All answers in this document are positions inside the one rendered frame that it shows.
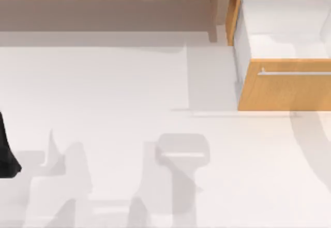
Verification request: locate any pulled-out drawer with white inside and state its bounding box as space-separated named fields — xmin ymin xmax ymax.
xmin=232 ymin=0 xmax=331 ymax=111

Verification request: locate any pale wooden drawer front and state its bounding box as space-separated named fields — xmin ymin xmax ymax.
xmin=237 ymin=58 xmax=331 ymax=112

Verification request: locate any long metal drawer handle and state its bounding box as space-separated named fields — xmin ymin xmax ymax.
xmin=257 ymin=67 xmax=331 ymax=77

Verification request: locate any brown wooden open shelf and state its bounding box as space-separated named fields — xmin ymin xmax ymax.
xmin=0 ymin=0 xmax=233 ymax=43

